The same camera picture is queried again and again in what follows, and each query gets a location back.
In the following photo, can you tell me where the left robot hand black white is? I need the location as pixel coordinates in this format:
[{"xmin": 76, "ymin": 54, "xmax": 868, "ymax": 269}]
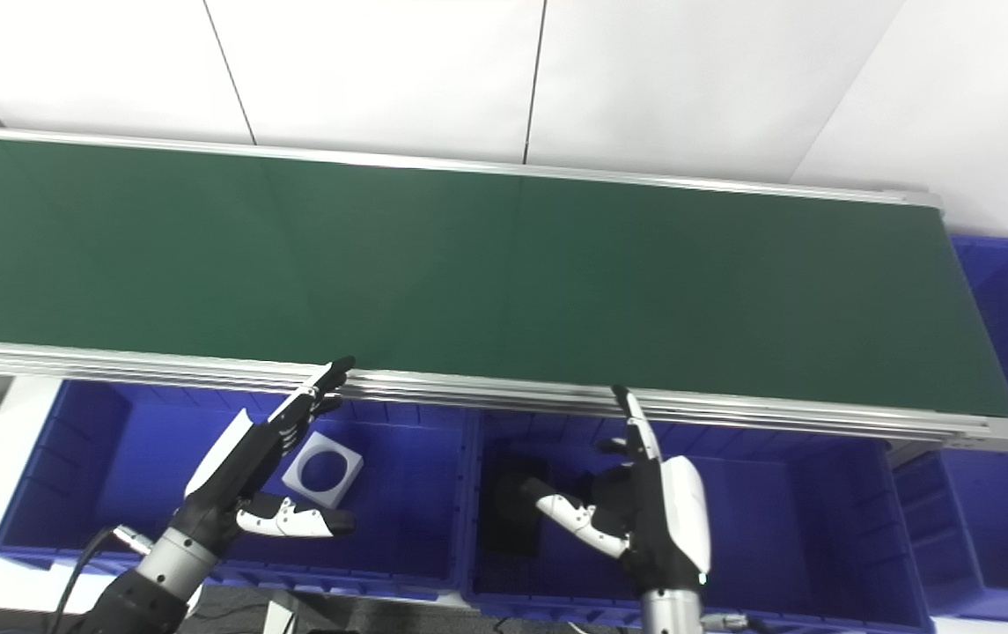
[{"xmin": 166, "ymin": 356, "xmax": 357, "ymax": 559}]

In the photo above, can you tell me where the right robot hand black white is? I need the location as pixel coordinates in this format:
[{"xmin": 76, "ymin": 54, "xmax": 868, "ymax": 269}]
[{"xmin": 519, "ymin": 384, "xmax": 713, "ymax": 600}]

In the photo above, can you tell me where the white square part with hole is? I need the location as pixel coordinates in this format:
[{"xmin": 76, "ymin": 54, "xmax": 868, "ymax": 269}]
[{"xmin": 282, "ymin": 430, "xmax": 364, "ymax": 509}]

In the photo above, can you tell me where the flat black part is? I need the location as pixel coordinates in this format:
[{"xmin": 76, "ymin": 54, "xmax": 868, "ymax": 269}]
[{"xmin": 479, "ymin": 453, "xmax": 550, "ymax": 556}]

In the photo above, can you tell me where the green conveyor belt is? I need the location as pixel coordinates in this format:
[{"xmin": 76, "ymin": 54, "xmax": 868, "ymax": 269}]
[
  {"xmin": 0, "ymin": 125, "xmax": 1008, "ymax": 452},
  {"xmin": 0, "ymin": 134, "xmax": 1008, "ymax": 419}
]

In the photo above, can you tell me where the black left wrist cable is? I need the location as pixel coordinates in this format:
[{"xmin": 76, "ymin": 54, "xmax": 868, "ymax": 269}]
[{"xmin": 46, "ymin": 525, "xmax": 154, "ymax": 634}]

